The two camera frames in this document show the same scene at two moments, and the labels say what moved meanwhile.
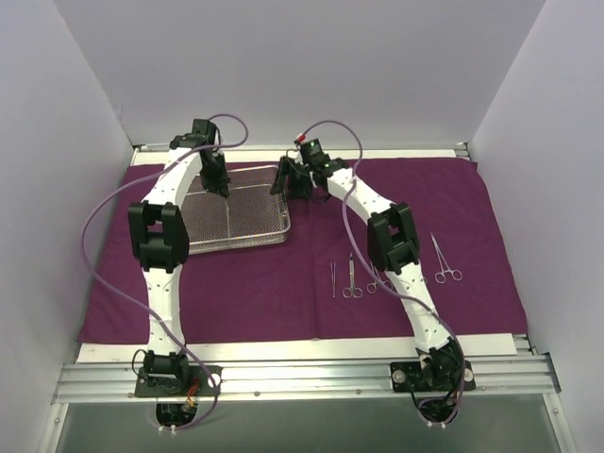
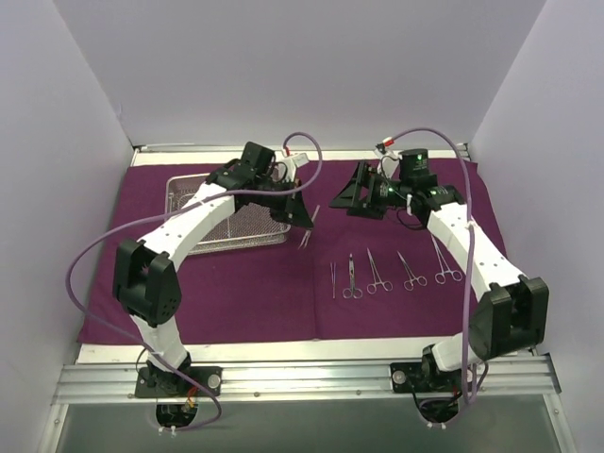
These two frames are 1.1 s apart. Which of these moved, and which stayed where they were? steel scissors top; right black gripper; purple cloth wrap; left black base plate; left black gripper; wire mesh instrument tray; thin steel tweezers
Moved: right black gripper; left black gripper
Stayed: thin steel tweezers; purple cloth wrap; wire mesh instrument tray; left black base plate; steel scissors top
